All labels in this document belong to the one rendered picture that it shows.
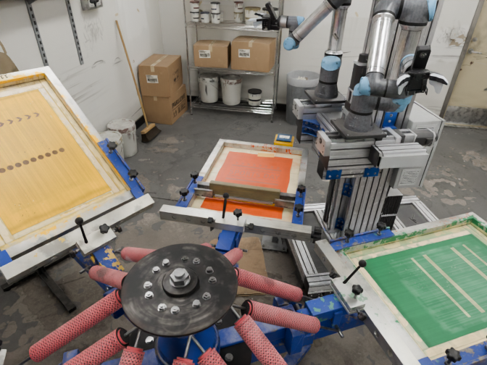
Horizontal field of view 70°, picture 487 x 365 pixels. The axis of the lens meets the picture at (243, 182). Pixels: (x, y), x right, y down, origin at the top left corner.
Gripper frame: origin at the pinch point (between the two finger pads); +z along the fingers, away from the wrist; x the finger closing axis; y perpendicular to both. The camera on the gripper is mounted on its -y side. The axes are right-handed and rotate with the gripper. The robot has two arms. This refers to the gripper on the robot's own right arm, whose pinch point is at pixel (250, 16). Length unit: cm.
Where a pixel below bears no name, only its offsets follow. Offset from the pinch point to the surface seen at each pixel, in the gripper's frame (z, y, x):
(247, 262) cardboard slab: -18, 157, -78
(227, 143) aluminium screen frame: 0, 62, -58
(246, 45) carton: 65, 94, 199
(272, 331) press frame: -60, 42, -181
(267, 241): -27, 162, -50
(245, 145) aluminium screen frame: -12, 62, -56
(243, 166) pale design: -18, 62, -78
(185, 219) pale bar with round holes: -9, 48, -139
